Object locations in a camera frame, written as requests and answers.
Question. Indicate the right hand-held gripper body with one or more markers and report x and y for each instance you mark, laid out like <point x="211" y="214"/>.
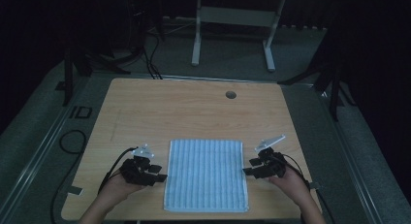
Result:
<point x="273" y="166"/>

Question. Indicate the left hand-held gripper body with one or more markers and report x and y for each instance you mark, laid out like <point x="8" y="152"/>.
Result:
<point x="135" y="170"/>

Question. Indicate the blue striped towel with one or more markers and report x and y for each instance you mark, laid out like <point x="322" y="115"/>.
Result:
<point x="206" y="175"/>

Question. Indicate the person's left hand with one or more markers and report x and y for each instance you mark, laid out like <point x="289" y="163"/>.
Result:
<point x="116" y="190"/>

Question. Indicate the person's right hand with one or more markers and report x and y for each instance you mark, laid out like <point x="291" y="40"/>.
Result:
<point x="294" y="186"/>

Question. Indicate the black metal stand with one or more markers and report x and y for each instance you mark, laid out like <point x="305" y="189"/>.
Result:
<point x="68" y="75"/>
<point x="334" y="88"/>

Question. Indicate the aluminium floor rail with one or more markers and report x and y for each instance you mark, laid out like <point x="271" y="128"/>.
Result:
<point x="352" y="159"/>
<point x="42" y="143"/>

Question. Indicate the white desk frame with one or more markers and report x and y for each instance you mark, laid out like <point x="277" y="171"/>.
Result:
<point x="237" y="16"/>

